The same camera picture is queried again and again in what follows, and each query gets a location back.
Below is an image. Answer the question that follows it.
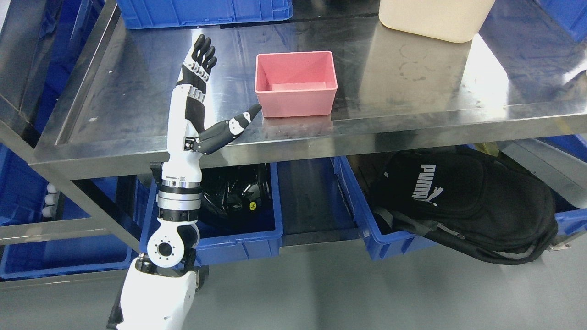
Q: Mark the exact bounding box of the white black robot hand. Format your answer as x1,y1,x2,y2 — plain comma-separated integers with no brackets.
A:
161,34,262,181

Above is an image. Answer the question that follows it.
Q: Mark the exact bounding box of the pink plastic storage box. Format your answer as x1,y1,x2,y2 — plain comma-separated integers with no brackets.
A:
255,50,338,118

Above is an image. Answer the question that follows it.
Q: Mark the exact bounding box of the steel shelf rack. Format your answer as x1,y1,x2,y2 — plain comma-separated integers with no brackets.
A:
0,0,138,289

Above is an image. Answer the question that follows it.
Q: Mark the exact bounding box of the beige plastic container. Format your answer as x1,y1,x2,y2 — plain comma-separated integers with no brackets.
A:
379,0,495,43

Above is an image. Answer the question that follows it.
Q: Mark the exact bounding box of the black helmet in bin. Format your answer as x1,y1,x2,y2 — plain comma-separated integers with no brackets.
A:
200,163,272,230

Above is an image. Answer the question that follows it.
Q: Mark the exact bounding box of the blue bin under table left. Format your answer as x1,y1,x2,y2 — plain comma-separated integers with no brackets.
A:
138,163,284,267

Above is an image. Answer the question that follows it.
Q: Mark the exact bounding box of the blue bin under table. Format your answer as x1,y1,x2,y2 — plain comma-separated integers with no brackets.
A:
332,146,586,260
138,163,284,267

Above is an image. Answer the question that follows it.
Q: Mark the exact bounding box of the blue bin on table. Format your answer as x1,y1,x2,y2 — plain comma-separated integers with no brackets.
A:
116,0,294,29

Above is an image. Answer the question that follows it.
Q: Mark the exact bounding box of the blue bin under table right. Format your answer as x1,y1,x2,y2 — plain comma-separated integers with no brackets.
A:
332,146,586,260

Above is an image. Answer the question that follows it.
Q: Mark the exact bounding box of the black Puma backpack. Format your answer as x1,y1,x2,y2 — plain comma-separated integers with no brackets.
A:
369,148,559,265

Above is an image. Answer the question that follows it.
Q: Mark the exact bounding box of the stainless steel table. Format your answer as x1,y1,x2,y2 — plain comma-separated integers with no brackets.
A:
31,0,586,192

